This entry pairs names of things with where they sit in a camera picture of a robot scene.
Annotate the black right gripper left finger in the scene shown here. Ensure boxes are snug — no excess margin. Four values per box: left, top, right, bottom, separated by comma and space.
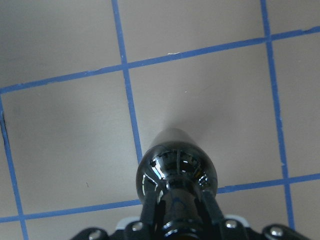
140, 190, 166, 233

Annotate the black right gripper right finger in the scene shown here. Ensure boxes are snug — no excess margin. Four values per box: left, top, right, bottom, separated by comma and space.
200, 190, 224, 226

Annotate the dark wine bottle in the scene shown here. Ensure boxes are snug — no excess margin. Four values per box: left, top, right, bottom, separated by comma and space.
134, 127, 219, 240

